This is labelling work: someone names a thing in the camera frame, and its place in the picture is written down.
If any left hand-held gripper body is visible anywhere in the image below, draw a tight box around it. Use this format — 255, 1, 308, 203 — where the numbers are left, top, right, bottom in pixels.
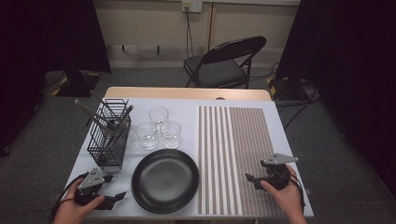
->
74, 167, 106, 206

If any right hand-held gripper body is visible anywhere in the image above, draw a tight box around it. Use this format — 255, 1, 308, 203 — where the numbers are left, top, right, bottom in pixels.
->
261, 152, 299, 191

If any black wire cutlery basket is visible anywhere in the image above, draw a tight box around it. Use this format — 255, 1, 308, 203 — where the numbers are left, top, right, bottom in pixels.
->
87, 98, 133, 171

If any black plate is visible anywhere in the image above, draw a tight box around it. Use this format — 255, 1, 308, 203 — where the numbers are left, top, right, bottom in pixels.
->
131, 148, 200, 215

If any clear glass cup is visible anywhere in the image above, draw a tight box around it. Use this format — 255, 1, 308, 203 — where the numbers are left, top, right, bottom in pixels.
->
162, 120, 182, 149
135, 120, 160, 151
148, 105, 170, 134

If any person's right hand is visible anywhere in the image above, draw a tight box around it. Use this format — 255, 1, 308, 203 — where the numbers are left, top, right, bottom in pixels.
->
261, 165, 307, 224

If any person's left hand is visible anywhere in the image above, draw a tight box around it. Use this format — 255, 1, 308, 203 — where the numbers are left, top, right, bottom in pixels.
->
53, 180, 106, 224

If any striped placemat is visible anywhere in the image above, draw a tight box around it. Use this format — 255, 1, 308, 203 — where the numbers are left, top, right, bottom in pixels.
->
197, 105, 286, 217

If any dark slim utensil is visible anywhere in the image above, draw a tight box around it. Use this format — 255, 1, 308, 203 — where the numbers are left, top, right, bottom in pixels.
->
89, 89, 118, 118
106, 105, 134, 147

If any long silver utensil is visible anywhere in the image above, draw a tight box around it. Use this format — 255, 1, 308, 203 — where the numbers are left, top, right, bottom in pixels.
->
74, 98, 118, 132

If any black stand base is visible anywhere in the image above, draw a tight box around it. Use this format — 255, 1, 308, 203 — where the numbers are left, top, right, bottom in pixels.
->
50, 69, 102, 98
266, 76, 310, 101

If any black folding chair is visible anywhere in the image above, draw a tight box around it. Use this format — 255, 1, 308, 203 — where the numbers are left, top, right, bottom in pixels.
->
183, 35, 268, 90

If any black curtain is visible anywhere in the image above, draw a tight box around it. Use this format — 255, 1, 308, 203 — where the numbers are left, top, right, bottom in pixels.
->
0, 0, 112, 157
275, 0, 396, 190

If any left hand-held gripper cable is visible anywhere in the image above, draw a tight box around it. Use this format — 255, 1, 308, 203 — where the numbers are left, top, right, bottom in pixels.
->
49, 172, 90, 224

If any hand-held gripper cable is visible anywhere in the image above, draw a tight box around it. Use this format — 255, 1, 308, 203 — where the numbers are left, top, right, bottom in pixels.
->
49, 172, 90, 224
289, 173, 307, 216

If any right hand-held gripper cable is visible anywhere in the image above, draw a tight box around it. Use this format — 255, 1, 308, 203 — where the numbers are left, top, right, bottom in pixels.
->
289, 173, 307, 216

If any black floor cable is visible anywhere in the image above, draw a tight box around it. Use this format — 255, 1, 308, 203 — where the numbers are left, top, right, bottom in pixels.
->
281, 91, 324, 130
248, 62, 279, 82

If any black wall cable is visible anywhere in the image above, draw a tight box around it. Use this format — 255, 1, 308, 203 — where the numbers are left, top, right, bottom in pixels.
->
185, 6, 195, 59

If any white wall socket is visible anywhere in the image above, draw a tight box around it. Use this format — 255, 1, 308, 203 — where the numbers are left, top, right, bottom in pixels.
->
181, 0, 204, 13

